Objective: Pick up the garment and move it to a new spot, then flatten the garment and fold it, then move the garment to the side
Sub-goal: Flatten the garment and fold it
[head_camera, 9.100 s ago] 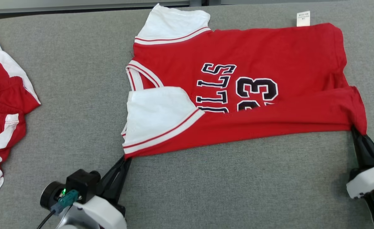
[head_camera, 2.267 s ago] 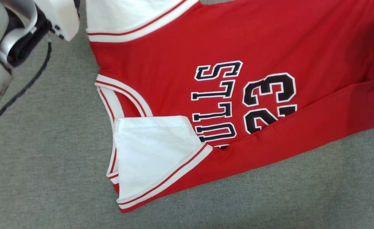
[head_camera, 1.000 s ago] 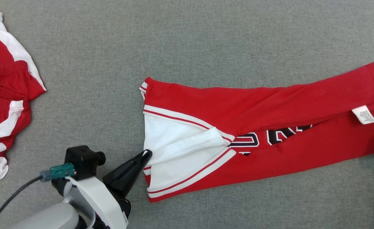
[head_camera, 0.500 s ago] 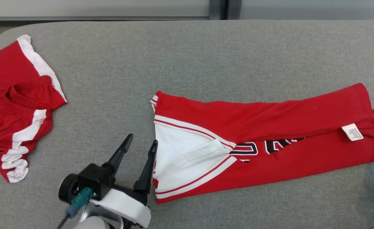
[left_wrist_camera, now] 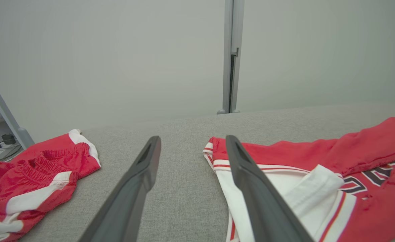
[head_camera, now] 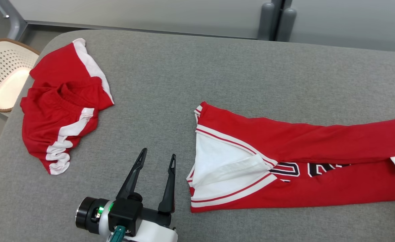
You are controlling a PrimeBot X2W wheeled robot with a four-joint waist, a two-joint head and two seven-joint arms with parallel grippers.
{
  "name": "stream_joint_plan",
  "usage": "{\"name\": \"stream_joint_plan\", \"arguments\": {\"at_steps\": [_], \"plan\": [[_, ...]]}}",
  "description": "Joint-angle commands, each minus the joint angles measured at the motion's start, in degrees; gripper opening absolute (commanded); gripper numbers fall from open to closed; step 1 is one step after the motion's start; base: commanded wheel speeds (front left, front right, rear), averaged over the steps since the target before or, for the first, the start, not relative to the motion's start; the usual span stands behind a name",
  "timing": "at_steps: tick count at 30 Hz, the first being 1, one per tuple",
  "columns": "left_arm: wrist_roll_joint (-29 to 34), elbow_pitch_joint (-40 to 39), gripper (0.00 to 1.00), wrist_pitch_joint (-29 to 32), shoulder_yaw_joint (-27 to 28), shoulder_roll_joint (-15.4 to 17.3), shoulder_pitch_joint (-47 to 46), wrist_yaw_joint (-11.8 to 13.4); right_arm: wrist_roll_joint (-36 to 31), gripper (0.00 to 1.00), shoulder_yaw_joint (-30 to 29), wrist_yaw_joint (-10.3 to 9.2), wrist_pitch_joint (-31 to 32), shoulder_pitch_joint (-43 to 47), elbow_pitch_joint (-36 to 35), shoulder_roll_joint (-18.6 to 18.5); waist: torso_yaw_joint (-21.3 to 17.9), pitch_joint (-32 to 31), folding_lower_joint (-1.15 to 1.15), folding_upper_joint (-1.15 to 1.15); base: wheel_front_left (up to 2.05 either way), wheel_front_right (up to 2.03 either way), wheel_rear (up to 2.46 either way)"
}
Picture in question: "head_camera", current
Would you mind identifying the red white-striped shorts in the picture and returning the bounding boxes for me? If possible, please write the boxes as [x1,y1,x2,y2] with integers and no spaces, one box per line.
[20,38,115,175]

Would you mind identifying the grey partition post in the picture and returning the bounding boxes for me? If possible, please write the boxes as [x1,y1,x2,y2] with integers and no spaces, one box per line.
[258,2,276,41]
[276,7,297,42]

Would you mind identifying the grey metal frame leg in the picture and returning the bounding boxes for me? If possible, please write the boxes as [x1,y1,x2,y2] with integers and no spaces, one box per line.
[0,0,28,40]

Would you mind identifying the cream perforated laundry basket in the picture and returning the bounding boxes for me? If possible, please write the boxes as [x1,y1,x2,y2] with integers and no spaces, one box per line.
[0,38,41,113]

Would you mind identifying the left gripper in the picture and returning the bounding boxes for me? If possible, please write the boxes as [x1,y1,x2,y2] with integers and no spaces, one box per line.
[76,148,178,242]

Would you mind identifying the grey partition base rail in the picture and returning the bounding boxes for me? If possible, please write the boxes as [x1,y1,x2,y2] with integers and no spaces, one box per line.
[26,21,262,40]

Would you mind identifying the left teal cable connector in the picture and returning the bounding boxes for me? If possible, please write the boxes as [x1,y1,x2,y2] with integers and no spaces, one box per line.
[112,226,127,242]

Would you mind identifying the red white-trimmed jersey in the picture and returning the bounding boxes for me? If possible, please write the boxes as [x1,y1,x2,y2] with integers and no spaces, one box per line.
[186,102,395,213]

